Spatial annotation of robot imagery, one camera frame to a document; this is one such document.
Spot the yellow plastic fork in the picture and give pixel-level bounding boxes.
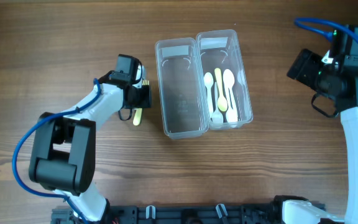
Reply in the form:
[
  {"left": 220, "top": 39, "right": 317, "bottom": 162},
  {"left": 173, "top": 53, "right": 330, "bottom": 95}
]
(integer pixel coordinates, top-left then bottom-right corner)
[{"left": 132, "top": 80, "right": 150, "bottom": 126}]

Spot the white spoon diagonal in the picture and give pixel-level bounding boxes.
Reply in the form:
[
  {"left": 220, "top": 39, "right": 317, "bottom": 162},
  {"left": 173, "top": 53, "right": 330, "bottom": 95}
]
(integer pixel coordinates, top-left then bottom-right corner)
[{"left": 204, "top": 72, "right": 214, "bottom": 117}]

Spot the white spoon bowl down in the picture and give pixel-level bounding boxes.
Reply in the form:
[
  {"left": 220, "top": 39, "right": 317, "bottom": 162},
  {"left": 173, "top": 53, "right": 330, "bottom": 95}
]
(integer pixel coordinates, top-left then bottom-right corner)
[{"left": 211, "top": 83, "right": 224, "bottom": 124}]

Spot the yellow plastic spoon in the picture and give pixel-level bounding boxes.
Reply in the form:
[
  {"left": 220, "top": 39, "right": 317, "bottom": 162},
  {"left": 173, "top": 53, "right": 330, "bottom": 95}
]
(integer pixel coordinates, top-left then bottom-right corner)
[{"left": 214, "top": 68, "right": 228, "bottom": 112}]

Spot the white spoon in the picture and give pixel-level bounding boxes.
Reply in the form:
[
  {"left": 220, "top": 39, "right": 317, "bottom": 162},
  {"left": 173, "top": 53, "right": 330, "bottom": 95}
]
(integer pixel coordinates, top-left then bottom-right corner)
[
  {"left": 237, "top": 69, "right": 247, "bottom": 101},
  {"left": 223, "top": 69, "right": 238, "bottom": 123}
]

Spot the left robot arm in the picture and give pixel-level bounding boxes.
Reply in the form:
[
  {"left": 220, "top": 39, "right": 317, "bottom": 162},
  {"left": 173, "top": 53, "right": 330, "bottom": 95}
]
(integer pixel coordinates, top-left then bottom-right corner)
[{"left": 29, "top": 54, "right": 151, "bottom": 223}]

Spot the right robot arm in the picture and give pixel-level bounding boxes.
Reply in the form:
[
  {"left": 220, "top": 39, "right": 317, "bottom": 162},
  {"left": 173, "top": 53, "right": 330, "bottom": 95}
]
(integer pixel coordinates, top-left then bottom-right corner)
[{"left": 275, "top": 18, "right": 358, "bottom": 223}]

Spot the left clear plastic container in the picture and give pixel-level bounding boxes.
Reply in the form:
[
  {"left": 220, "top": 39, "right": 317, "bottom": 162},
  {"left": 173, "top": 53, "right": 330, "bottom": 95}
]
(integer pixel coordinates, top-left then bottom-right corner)
[{"left": 155, "top": 37, "right": 209, "bottom": 139}]

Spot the clear plastic container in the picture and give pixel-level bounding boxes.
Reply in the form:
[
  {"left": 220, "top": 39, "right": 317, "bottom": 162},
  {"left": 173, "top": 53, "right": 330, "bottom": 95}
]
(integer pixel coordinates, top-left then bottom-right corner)
[
  {"left": 196, "top": 29, "right": 253, "bottom": 130},
  {"left": 155, "top": 37, "right": 209, "bottom": 139}
]

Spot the right clear plastic container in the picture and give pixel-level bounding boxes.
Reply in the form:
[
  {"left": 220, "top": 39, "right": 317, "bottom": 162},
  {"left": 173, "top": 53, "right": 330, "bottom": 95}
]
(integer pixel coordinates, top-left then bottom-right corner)
[{"left": 196, "top": 29, "right": 253, "bottom": 130}]

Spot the left blue cable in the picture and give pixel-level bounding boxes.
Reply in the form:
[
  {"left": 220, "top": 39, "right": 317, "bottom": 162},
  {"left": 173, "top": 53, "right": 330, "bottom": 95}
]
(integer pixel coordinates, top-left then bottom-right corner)
[{"left": 12, "top": 77, "right": 102, "bottom": 224}]

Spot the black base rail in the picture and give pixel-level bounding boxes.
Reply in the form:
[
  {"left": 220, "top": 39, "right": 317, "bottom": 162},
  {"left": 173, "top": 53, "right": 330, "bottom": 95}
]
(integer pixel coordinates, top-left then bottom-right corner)
[{"left": 50, "top": 203, "right": 328, "bottom": 224}]

